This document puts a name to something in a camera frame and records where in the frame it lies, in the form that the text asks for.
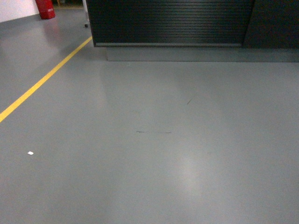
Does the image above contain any black checkout counter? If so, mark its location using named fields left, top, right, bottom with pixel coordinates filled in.
left=87, top=0, right=299, bottom=63

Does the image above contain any red fire extinguisher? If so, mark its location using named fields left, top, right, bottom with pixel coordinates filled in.
left=35, top=0, right=56, bottom=20

